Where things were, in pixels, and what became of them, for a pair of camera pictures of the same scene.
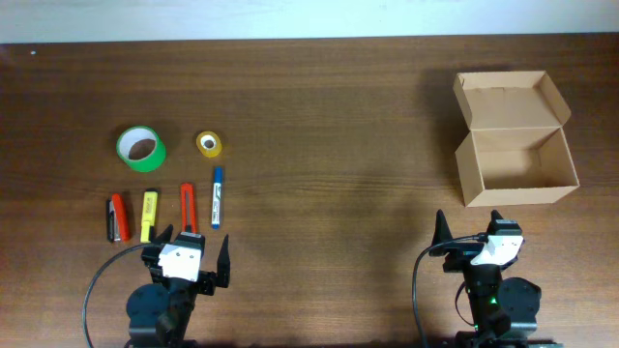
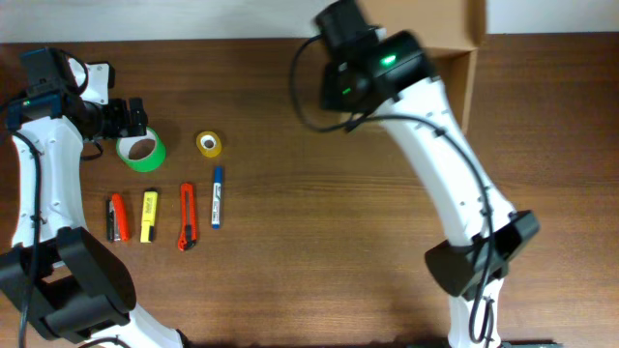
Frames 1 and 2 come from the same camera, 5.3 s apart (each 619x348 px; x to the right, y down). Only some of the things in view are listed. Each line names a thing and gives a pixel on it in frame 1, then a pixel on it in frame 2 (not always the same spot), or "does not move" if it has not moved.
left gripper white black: [208, 281] -> [120, 124]
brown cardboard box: [516, 152] -> [451, 32]
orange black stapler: [118, 220] does not move
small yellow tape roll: [209, 143] does not move
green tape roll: [142, 148] does not move
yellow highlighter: [150, 201] does not move
